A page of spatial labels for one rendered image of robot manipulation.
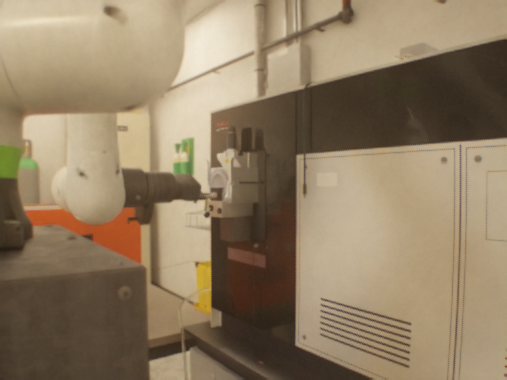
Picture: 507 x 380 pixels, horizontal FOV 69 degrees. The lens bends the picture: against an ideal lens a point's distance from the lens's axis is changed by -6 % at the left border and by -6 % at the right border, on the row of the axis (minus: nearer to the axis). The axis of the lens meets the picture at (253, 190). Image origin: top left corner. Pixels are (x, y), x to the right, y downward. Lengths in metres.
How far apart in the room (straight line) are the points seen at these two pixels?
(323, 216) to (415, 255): 0.24
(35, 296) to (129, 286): 0.06
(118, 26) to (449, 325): 0.67
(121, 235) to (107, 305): 1.05
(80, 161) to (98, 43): 0.41
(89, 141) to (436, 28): 1.77
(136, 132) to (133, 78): 3.90
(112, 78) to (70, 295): 0.18
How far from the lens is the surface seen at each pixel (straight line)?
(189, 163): 3.70
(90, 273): 0.26
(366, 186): 0.82
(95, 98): 0.36
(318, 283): 0.93
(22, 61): 0.37
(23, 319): 0.26
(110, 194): 0.73
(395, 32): 2.27
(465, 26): 2.08
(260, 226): 1.08
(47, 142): 4.38
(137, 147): 4.23
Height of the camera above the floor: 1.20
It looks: 1 degrees down
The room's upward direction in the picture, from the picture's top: straight up
